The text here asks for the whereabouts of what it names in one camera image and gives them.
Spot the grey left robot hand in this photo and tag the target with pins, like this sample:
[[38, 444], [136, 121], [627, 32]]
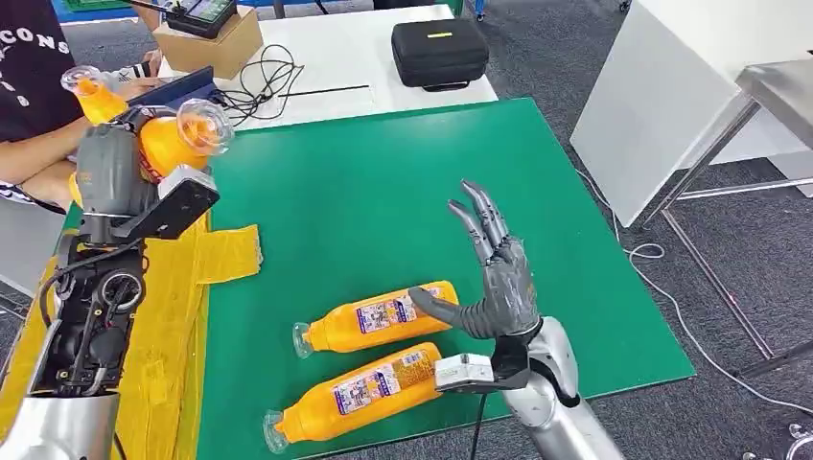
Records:
[[108, 171]]

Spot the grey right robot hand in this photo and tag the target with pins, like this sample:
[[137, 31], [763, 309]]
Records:
[[505, 292]]

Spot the orange drink bottle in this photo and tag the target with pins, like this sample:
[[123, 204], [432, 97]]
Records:
[[343, 330], [317, 406], [168, 146], [98, 101]]

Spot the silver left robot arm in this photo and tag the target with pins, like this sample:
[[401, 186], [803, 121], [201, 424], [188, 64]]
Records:
[[89, 330]]

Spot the dark blue tablet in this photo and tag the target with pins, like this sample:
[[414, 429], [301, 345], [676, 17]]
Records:
[[184, 89]]

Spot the person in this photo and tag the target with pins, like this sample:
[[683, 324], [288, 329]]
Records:
[[32, 76]]

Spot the green table mat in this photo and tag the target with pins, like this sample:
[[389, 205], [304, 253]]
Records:
[[381, 190]]

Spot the brown cardboard box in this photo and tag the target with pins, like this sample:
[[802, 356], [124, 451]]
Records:
[[216, 51]]

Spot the green crate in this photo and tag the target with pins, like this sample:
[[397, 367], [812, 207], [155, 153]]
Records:
[[95, 5]]

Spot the black handheld device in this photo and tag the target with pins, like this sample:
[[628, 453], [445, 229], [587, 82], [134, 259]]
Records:
[[203, 19]]

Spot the yellow sheet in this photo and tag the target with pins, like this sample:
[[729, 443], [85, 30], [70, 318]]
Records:
[[165, 355]]

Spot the white board panel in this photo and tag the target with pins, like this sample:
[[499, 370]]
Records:
[[648, 108]]

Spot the black zip case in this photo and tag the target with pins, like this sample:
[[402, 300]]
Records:
[[438, 54]]

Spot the white table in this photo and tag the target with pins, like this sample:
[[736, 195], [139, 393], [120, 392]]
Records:
[[343, 57]]

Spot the chrome chair base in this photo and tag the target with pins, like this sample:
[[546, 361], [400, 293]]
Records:
[[801, 444]]

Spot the steel bench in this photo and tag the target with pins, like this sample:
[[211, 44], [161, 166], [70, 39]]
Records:
[[781, 89]]

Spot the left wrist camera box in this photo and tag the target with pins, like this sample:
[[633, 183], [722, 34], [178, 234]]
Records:
[[181, 200]]

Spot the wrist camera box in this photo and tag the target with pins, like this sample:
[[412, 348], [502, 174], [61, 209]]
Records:
[[464, 371], [181, 200]]

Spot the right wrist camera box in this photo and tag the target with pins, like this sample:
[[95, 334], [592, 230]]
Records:
[[464, 371]]

